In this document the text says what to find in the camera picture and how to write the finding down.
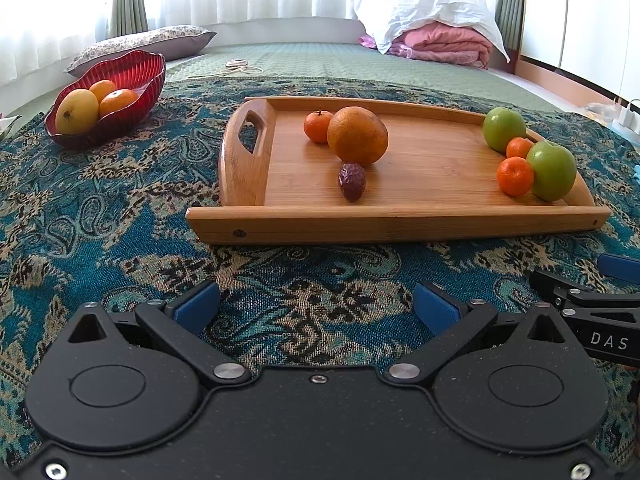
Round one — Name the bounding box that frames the large green apple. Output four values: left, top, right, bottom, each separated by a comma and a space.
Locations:
525, 140, 578, 203

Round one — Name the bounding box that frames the small green apple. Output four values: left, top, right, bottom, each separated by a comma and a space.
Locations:
482, 106, 527, 154

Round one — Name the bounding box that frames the wooden serving tray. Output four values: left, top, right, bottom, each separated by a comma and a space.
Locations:
186, 97, 612, 246

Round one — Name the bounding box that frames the folded pink blanket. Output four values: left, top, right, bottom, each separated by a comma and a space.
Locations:
358, 22, 494, 67

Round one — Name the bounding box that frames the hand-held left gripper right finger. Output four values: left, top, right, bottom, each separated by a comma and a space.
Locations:
386, 282, 576, 387

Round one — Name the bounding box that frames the white charger with cable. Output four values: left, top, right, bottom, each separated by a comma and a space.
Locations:
612, 96, 640, 133

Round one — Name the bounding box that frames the green quilted mat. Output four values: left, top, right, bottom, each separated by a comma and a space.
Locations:
10, 41, 566, 118

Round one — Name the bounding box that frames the white corded switch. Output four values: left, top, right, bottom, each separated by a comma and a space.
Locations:
187, 59, 266, 81

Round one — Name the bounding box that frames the red glass fruit bowl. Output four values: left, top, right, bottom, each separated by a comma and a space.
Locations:
44, 50, 167, 151

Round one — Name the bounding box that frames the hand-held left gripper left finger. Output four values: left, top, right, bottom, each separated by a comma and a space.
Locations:
66, 282, 252, 389

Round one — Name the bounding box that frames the small tangerine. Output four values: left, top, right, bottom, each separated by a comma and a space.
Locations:
303, 108, 335, 144
506, 137, 536, 160
496, 156, 535, 197

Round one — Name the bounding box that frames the orange in bowl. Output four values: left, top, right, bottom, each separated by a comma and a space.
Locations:
88, 79, 117, 103
98, 88, 140, 119

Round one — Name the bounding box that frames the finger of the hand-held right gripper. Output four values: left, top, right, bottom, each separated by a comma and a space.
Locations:
529, 268, 640, 317
597, 253, 640, 287

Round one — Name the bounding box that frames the floral pillow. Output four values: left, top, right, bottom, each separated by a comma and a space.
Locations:
65, 25, 218, 77

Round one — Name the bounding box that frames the white pillow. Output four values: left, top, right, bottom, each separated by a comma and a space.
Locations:
351, 0, 511, 64

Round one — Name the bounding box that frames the white wardrobe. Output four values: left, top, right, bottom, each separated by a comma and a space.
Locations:
517, 0, 640, 108

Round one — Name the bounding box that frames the clear plastic bag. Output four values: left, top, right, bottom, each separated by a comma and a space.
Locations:
581, 102, 621, 125

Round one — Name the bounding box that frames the red date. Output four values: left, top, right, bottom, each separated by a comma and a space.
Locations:
338, 162, 368, 203

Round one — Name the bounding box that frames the teal patterned blanket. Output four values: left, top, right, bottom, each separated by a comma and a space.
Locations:
0, 76, 640, 468

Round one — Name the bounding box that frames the large orange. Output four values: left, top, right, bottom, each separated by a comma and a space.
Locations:
327, 106, 389, 167

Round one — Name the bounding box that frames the yellow mango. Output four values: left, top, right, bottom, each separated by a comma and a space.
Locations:
54, 88, 100, 136

